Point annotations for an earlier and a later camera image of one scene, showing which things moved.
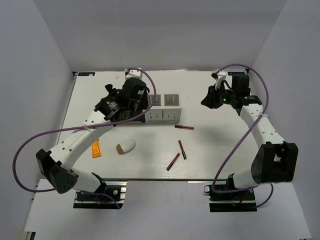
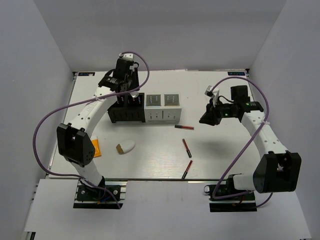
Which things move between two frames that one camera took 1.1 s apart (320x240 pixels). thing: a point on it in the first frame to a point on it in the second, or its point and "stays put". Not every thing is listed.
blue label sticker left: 86,73 stays put
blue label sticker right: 231,73 stays put
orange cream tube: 96,149 stays put
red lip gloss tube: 182,126 stays put
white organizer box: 170,113 stays put
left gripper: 144,96 to 135,85
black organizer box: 129,110 stays put
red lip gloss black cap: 172,162 to 187,169
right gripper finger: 214,98 to 208,118
